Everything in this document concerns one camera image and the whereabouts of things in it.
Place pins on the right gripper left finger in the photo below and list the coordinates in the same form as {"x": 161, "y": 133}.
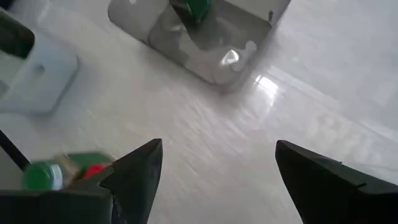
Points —
{"x": 140, "y": 180}

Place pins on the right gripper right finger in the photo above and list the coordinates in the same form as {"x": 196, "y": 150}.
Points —
{"x": 317, "y": 193}

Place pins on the red-lidded smoked paprika tin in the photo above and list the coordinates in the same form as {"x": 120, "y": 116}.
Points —
{"x": 93, "y": 170}

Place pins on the green-lidded oregano glass jar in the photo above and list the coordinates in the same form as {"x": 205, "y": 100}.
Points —
{"x": 196, "y": 9}
{"x": 40, "y": 175}

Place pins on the grey translucent plastic bin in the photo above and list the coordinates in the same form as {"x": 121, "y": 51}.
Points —
{"x": 202, "y": 62}

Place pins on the white plastic bin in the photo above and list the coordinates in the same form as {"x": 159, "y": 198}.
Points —
{"x": 53, "y": 77}

